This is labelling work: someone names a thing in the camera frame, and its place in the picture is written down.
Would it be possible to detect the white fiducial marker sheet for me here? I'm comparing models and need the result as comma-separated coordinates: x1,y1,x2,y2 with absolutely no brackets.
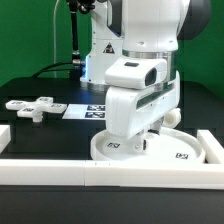
63,104,105,120

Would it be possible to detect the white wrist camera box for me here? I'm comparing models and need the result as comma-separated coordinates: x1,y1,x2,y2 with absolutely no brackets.
105,56,167,89

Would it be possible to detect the white hanging cable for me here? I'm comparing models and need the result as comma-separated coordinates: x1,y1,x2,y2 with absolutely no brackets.
53,0,63,79

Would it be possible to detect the white cross-shaped table base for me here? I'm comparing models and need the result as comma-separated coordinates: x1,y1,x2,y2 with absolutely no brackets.
5,97,67,123

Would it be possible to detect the white round table top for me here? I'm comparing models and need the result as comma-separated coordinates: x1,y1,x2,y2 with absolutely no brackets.
90,127,205,164

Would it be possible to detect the white left fence block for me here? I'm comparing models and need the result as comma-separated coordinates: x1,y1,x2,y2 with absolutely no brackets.
0,125,11,154

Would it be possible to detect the white fence block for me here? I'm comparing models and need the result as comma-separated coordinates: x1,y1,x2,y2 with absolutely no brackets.
0,125,11,154
197,130,224,165

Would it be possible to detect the black cable bundle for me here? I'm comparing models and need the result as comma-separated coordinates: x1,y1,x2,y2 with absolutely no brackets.
31,59,86,79

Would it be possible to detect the white front fence bar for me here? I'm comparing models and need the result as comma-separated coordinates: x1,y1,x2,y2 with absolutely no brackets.
0,159,224,190

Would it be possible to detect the black camera stand pole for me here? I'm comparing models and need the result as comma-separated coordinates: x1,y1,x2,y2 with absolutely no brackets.
66,0,95,66

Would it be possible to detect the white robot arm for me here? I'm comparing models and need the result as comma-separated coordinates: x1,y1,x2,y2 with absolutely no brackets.
81,0,211,152

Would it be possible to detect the white right fence block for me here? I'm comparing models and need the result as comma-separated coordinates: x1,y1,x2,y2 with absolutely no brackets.
197,130,224,165

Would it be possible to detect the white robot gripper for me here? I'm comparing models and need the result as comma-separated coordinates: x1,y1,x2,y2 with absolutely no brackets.
105,73,180,151

